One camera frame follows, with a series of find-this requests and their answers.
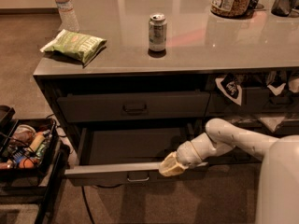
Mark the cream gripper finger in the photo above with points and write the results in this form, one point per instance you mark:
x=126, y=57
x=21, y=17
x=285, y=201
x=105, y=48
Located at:
x=170, y=166

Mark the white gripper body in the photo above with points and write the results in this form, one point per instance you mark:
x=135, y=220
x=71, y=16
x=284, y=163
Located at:
x=186, y=155

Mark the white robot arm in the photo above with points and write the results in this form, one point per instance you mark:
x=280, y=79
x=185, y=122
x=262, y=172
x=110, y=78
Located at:
x=278, y=190

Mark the white paper in drawer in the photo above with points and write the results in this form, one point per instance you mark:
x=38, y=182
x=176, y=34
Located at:
x=271, y=121

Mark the grey drawer cabinet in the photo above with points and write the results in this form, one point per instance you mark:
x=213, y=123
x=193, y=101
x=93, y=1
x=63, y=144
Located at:
x=165, y=66

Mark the black white snack bag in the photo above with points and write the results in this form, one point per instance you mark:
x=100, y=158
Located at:
x=230, y=88

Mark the silver soda can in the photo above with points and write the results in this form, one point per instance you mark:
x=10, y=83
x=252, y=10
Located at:
x=157, y=32

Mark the black bin with groceries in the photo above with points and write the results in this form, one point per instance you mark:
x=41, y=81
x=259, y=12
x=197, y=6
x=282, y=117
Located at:
x=27, y=146

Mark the green chip bag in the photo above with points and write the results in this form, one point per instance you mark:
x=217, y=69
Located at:
x=77, y=46

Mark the clear plastic water bottle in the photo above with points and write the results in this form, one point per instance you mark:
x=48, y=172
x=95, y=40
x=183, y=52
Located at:
x=67, y=14

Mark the dark glass container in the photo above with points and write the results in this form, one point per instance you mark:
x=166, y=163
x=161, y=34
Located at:
x=283, y=8

